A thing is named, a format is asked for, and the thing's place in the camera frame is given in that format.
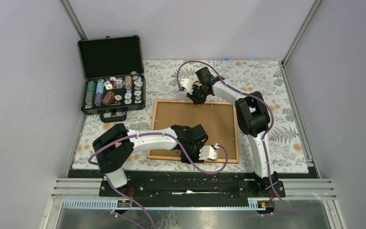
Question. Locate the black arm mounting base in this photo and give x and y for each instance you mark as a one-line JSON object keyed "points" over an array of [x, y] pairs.
{"points": [[190, 189]]}

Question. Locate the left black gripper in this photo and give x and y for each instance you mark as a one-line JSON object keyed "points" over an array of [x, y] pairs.
{"points": [[195, 159]]}

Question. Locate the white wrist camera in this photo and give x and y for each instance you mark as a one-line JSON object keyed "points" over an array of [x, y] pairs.
{"points": [[209, 153], [186, 84]]}

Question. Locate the aluminium rail frame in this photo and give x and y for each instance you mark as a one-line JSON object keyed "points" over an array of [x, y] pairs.
{"points": [[76, 196]]}

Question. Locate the floral table cloth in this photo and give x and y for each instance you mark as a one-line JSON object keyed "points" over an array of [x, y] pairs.
{"points": [[286, 151]]}

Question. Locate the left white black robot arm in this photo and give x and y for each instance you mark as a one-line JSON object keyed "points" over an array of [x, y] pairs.
{"points": [[112, 149]]}

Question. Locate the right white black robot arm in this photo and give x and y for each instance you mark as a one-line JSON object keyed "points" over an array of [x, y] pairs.
{"points": [[253, 119]]}

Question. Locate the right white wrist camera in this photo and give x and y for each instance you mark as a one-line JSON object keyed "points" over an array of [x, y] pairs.
{"points": [[186, 84]]}

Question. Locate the orange wooden photo frame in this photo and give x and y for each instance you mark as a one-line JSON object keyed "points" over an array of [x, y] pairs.
{"points": [[218, 119]]}

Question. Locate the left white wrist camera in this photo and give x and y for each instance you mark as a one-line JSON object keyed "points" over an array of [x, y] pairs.
{"points": [[209, 153]]}

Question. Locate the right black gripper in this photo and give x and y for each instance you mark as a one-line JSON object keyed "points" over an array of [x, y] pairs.
{"points": [[193, 97]]}

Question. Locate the black poker chip case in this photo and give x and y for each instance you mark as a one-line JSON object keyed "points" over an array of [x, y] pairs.
{"points": [[115, 84]]}

